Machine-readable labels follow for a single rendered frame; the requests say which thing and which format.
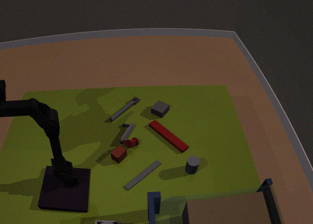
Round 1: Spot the grey flat bar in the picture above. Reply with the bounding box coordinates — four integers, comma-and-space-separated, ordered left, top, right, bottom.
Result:
124, 160, 161, 190

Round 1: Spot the dark grey cylinder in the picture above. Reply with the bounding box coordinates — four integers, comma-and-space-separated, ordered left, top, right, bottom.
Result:
185, 156, 200, 175

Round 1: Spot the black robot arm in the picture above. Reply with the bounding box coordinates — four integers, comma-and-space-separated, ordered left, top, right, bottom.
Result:
0, 80, 79, 188

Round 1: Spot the dark red flat bar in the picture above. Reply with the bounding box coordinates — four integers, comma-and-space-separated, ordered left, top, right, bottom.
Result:
149, 120, 188, 153

